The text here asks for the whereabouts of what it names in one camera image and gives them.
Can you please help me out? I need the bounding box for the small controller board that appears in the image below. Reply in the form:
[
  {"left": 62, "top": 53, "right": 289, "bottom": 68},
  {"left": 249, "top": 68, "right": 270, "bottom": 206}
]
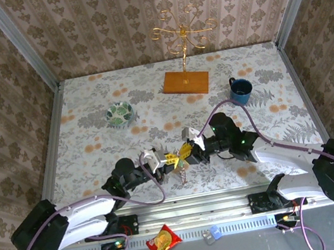
[
  {"left": 100, "top": 239, "right": 128, "bottom": 250},
  {"left": 274, "top": 210, "right": 301, "bottom": 227}
]

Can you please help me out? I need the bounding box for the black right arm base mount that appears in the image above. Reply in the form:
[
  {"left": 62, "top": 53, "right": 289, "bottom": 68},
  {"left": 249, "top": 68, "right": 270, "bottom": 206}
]
[{"left": 247, "top": 184, "right": 309, "bottom": 215}]

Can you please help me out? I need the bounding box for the grey plastic key tag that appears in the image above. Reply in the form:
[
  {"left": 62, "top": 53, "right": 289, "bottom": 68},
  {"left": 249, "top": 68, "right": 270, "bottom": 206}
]
[{"left": 202, "top": 230, "right": 216, "bottom": 247}]

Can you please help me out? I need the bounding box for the short purple cable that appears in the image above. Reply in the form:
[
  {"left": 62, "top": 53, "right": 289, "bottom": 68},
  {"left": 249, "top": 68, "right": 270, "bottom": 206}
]
[{"left": 99, "top": 230, "right": 133, "bottom": 250}]

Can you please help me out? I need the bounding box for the long purple cable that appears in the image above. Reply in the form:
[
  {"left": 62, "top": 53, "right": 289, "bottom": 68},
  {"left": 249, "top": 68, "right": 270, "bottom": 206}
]
[{"left": 276, "top": 197, "right": 327, "bottom": 250}]

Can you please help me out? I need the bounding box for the blue enamel mug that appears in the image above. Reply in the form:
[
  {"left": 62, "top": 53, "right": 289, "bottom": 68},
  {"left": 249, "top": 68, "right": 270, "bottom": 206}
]
[{"left": 226, "top": 74, "right": 256, "bottom": 108}]

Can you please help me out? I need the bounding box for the red snack packet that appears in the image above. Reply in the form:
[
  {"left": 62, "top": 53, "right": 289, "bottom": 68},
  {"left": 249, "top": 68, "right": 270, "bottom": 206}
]
[{"left": 142, "top": 221, "right": 185, "bottom": 250}]

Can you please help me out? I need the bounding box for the leaf pattern bowl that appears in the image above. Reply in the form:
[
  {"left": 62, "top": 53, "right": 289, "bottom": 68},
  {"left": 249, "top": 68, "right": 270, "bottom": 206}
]
[{"left": 104, "top": 99, "right": 137, "bottom": 130}]

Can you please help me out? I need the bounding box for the aluminium side rail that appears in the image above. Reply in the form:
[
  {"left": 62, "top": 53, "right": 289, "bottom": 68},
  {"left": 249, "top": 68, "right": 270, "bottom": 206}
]
[
  {"left": 24, "top": 81, "right": 82, "bottom": 201},
  {"left": 275, "top": 35, "right": 334, "bottom": 153}
]

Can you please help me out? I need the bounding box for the gold jewelry stand wooden base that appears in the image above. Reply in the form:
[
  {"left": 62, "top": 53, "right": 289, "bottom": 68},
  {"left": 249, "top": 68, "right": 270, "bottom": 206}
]
[{"left": 146, "top": 0, "right": 229, "bottom": 103}]

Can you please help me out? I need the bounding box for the aluminium mounting rail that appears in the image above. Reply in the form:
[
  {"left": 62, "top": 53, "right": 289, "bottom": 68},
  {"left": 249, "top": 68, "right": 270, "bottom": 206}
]
[{"left": 72, "top": 172, "right": 328, "bottom": 247}]

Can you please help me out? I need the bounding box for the slotted metal strip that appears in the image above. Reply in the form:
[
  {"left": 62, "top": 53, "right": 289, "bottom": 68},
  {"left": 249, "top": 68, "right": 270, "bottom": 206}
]
[{"left": 51, "top": 208, "right": 301, "bottom": 250}]

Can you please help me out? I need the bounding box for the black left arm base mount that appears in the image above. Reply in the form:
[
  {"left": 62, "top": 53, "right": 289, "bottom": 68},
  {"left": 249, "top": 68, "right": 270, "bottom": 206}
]
[{"left": 82, "top": 213, "right": 141, "bottom": 244}]

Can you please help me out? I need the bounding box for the floral tablecloth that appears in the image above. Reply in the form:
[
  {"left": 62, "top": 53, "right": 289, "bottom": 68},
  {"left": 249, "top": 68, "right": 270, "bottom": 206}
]
[{"left": 36, "top": 35, "right": 331, "bottom": 220}]

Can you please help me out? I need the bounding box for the small blue packet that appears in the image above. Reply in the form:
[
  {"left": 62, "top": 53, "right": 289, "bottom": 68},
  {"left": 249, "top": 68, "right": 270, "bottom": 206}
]
[{"left": 208, "top": 224, "right": 224, "bottom": 242}]

